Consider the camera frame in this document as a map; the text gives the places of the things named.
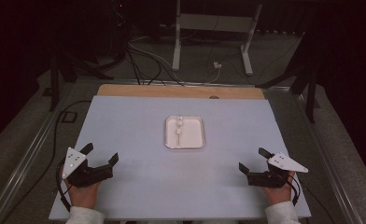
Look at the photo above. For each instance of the dark equipment rack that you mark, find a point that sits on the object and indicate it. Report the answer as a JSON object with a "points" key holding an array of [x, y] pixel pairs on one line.
{"points": [[117, 28]]}

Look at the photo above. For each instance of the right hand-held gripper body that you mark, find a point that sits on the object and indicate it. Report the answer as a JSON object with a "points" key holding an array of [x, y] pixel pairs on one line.
{"points": [[270, 179]]}

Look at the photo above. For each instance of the white soft lump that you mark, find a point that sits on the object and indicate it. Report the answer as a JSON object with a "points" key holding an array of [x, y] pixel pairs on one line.
{"points": [[180, 118], [179, 123], [178, 132]]}

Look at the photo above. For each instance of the square metal tray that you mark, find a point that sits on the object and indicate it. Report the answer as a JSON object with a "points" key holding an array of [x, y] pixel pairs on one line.
{"points": [[192, 137]]}

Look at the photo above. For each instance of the person's right hand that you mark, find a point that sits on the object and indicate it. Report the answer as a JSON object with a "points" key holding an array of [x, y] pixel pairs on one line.
{"points": [[279, 194]]}

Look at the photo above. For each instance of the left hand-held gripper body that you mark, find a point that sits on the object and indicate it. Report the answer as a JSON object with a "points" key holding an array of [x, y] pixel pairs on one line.
{"points": [[78, 175]]}

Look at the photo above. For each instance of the white plug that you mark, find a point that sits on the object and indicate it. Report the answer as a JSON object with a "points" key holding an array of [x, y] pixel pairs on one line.
{"points": [[217, 65]]}

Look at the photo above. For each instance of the thin wooden skewer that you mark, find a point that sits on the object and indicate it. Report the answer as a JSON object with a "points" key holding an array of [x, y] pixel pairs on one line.
{"points": [[178, 140]]}

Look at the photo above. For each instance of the white metal stand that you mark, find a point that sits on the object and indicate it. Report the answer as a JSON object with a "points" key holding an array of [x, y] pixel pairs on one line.
{"points": [[212, 23]]}

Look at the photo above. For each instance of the metal floor rail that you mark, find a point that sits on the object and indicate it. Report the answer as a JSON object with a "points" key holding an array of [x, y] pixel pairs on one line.
{"points": [[25, 161], [324, 155]]}

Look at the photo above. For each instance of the person's left hand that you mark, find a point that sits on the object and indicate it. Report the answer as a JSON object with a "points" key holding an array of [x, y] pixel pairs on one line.
{"points": [[83, 196]]}

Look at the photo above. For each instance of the black tripod stand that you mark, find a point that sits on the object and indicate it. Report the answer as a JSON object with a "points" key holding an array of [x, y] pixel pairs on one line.
{"points": [[55, 84], [310, 93]]}

